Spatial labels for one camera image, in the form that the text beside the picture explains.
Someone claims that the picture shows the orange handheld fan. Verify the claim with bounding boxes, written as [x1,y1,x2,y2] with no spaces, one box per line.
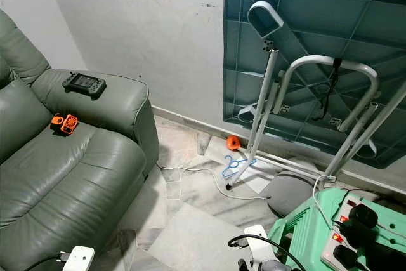
[50,113,80,136]

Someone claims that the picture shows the orange tape roll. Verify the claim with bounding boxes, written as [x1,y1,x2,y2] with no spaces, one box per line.
[226,135,242,150]

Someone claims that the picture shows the black hanging strap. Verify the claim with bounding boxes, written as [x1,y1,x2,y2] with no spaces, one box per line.
[324,58,344,119]

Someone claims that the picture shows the grey-green leather sofa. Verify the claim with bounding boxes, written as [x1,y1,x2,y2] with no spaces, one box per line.
[0,10,160,271]

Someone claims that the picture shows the black plug adapter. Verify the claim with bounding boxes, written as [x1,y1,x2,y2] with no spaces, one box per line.
[333,244,362,269]
[349,202,381,228]
[352,228,388,249]

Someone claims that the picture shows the black handheld game console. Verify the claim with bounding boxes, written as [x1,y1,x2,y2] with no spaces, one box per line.
[62,72,107,99]

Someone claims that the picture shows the teal plastic folding table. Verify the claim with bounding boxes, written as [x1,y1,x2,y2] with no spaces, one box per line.
[222,0,406,169]

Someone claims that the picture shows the grey round cushion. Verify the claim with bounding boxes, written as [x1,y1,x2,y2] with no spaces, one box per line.
[266,171,324,216]

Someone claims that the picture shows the thin white cable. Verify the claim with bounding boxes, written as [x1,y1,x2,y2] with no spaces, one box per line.
[312,175,337,221]

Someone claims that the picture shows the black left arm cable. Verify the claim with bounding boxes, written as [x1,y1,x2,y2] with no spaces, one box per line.
[29,253,69,271]

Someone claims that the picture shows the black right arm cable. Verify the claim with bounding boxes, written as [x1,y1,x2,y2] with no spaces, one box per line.
[228,234,308,271]

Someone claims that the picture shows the white power strip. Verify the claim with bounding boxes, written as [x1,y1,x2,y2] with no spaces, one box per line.
[320,194,406,271]

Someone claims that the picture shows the white metal table leg frame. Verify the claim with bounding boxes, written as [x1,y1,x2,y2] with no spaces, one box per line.
[226,0,406,190]

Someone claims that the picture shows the white floor cable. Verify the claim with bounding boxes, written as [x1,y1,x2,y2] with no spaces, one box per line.
[156,164,270,201]

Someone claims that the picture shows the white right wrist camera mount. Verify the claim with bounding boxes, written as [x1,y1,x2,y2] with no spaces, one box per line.
[242,224,277,264]

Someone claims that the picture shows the blue clothes hanger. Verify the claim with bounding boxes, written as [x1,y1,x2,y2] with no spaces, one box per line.
[222,155,258,180]

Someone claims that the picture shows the green plastic stool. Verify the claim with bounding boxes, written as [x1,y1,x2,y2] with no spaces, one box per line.
[268,187,406,271]

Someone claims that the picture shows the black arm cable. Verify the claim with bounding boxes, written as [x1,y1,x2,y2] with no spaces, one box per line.
[29,253,69,271]
[228,234,308,271]

